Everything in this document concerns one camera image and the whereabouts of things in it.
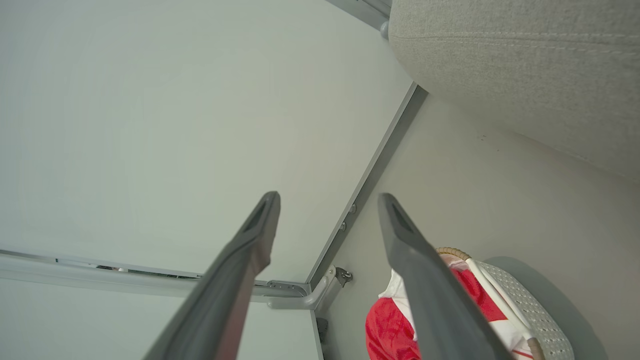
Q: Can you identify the red white garment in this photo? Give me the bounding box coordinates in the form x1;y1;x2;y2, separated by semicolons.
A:
365;267;536;360

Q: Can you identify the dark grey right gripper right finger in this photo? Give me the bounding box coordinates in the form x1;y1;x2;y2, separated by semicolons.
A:
377;193;514;360

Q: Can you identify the grey fabric sofa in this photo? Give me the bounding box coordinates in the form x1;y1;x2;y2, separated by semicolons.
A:
388;0;640;182

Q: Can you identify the white laundry basket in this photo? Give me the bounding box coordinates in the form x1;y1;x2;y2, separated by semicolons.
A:
435;246;576;360

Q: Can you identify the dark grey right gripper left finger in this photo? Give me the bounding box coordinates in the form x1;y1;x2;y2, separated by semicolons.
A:
142;191;281;360

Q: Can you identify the grey metal partition post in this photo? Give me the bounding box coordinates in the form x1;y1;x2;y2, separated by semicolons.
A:
325;0;393;40

